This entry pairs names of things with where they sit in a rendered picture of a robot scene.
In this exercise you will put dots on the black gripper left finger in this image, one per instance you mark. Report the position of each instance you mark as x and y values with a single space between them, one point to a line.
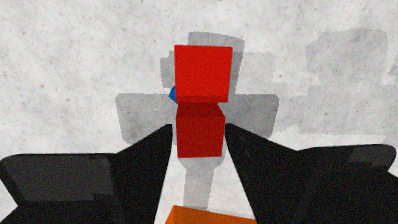
130 181

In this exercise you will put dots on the blue cube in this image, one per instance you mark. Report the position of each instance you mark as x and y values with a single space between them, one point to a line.
172 94

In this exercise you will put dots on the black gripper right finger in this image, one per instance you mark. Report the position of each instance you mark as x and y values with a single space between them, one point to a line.
279 181

